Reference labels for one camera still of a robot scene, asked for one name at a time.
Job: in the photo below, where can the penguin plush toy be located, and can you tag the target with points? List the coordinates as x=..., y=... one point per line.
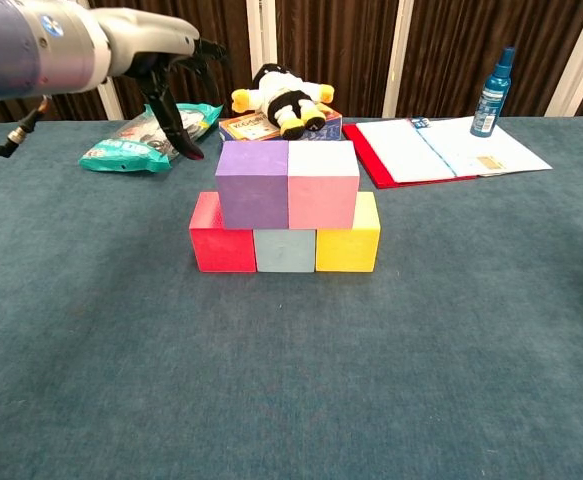
x=283, y=97

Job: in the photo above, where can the red foam cube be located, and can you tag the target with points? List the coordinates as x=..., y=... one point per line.
x=221, y=247

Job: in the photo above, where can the white frame post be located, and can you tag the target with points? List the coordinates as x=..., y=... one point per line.
x=260, y=35
x=581, y=60
x=397, y=55
x=111, y=100

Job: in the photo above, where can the blue spray bottle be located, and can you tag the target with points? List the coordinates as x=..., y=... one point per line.
x=491, y=105

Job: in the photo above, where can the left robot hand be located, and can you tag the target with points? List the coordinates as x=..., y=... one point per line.
x=146, y=32

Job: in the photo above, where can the light blue foam cube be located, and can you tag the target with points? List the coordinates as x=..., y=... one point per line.
x=285, y=250

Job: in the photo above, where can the open red folder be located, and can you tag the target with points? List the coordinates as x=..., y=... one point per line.
x=411, y=150

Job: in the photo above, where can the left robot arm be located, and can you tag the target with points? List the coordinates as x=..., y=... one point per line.
x=26, y=47

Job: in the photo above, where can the yellow foam cube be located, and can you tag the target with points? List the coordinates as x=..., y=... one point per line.
x=347, y=247

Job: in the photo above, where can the pink foam cube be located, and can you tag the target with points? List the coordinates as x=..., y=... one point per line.
x=323, y=192

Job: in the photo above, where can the blue cardboard box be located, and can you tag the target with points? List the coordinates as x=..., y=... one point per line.
x=251, y=129

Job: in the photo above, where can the teal snack bag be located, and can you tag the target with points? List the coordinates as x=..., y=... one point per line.
x=136, y=145

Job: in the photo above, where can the purple foam cube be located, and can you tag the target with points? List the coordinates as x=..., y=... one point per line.
x=253, y=192

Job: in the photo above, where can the teal felt table mat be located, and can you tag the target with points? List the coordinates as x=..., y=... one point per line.
x=291, y=375

